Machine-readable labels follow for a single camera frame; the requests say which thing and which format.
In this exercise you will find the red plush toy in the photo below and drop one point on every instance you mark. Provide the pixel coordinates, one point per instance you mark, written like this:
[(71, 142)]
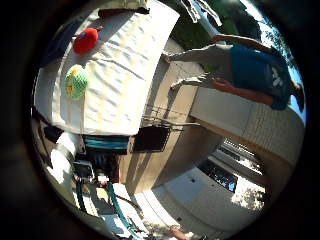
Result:
[(85, 40)]

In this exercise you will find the black box under table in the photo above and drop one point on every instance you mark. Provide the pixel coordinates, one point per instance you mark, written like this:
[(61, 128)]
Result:
[(150, 139)]

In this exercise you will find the green crocheted toy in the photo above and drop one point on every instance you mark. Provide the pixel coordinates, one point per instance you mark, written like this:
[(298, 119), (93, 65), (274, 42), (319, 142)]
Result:
[(76, 81)]

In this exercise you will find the person in blue shirt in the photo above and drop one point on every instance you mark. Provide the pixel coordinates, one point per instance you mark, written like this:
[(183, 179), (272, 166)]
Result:
[(256, 71)]

